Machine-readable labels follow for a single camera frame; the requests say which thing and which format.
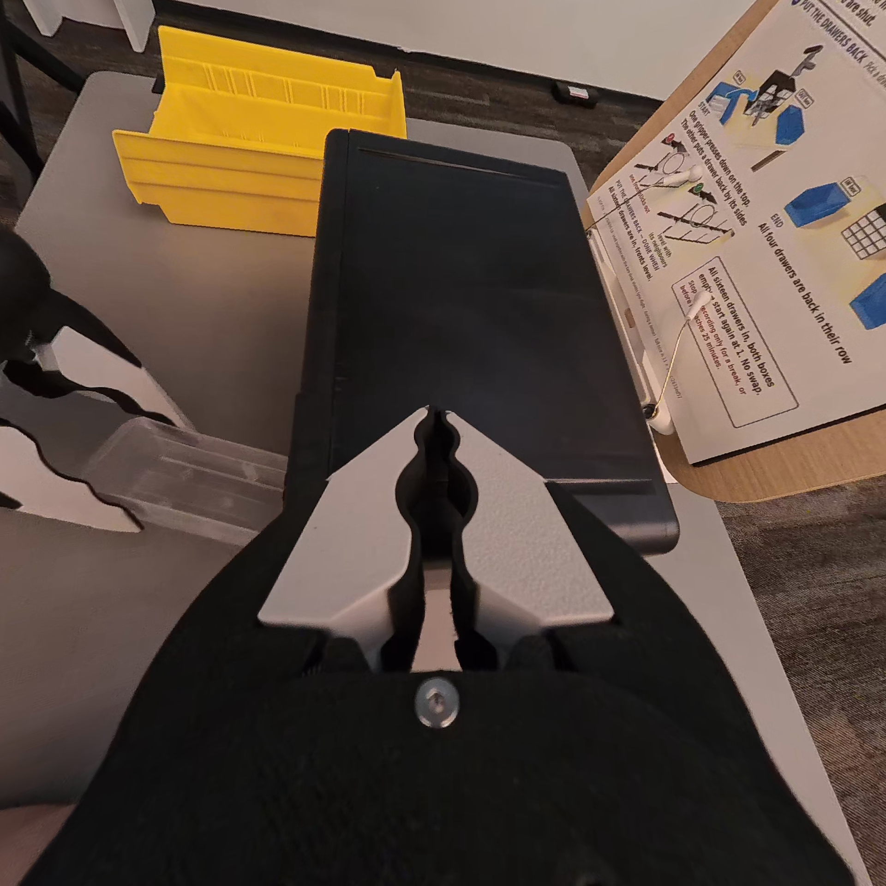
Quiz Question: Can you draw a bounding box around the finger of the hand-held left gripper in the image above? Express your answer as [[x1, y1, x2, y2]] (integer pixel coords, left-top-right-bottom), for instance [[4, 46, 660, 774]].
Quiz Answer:
[[0, 325, 196, 431], [0, 421, 144, 535]]

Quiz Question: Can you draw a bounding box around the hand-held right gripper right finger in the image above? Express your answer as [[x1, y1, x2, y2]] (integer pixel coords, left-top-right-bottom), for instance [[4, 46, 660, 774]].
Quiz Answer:
[[442, 408, 617, 671]]

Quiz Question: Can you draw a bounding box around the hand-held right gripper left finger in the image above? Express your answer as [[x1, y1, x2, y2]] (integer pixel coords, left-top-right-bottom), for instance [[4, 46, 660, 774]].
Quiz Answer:
[[257, 407, 433, 674]]

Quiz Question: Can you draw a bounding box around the small clear plastic drawer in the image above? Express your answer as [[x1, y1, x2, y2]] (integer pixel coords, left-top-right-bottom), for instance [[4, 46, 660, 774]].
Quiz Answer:
[[82, 415, 290, 548]]

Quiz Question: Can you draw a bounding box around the black drawer cabinet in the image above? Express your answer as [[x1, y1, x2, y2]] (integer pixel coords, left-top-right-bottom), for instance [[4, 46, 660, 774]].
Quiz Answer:
[[284, 128, 681, 556]]

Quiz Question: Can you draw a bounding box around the yellow plastic bin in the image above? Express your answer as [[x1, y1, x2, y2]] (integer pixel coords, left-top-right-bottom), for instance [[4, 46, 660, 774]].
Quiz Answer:
[[112, 25, 408, 239]]

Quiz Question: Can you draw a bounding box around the white sheet stand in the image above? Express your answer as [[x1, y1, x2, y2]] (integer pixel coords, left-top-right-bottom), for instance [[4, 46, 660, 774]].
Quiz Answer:
[[588, 227, 676, 436]]

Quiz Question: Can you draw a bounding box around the round wooden side table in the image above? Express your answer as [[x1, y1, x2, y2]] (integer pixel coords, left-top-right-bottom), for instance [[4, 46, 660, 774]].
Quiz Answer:
[[587, 0, 886, 505]]

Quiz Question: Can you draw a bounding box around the white furniture piece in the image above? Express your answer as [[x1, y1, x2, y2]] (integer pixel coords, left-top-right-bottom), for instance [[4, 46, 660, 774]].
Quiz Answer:
[[28, 0, 156, 54]]

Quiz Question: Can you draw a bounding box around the printed instruction sheet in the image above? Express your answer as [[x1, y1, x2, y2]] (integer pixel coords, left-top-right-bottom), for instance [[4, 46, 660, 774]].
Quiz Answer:
[[585, 0, 886, 466]]

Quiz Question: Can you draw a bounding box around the dark metal frame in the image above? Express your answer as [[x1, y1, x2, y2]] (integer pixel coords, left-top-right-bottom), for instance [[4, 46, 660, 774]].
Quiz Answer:
[[0, 0, 87, 184]]

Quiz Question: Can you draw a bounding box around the wire sheet clip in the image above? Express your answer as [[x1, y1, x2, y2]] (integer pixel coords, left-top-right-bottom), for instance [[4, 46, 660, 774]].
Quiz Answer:
[[585, 154, 706, 233], [647, 289, 715, 419]]

